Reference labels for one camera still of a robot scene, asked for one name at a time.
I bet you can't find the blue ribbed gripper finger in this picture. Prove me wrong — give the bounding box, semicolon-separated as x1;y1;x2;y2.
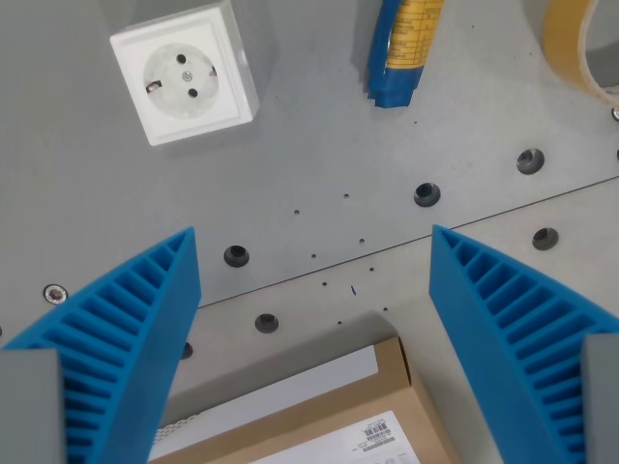
1;226;202;464
427;223;619;464

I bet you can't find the blue and yellow bag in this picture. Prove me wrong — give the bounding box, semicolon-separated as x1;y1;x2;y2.
362;0;445;110

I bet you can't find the brown cardboard box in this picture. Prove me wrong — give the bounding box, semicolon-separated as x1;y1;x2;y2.
147;336;460;464

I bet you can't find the yellow tape roll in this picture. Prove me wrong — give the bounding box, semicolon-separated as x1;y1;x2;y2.
541;0;619;105

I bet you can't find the white wall socket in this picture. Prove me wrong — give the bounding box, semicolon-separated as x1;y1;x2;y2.
108;0;260;147

